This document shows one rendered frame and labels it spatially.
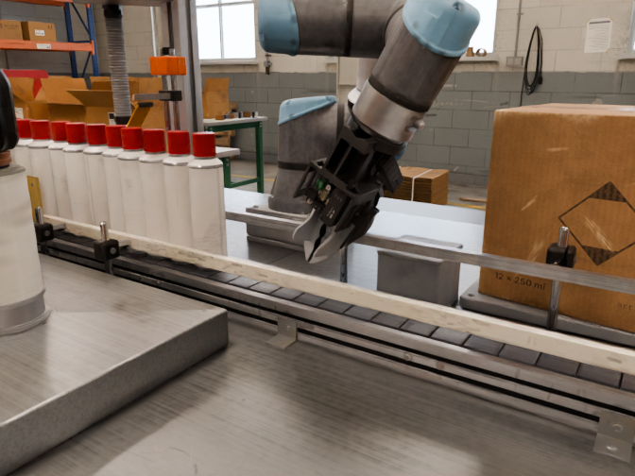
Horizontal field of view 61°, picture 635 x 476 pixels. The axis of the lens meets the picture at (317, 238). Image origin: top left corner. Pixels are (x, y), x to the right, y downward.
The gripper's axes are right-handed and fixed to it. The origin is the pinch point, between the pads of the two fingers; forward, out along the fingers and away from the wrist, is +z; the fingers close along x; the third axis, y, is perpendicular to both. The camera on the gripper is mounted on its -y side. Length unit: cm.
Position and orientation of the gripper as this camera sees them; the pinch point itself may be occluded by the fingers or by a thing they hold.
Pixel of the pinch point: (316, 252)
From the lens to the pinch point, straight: 73.5
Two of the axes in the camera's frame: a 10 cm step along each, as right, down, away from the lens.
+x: 7.3, 6.1, -3.1
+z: -4.2, 7.5, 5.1
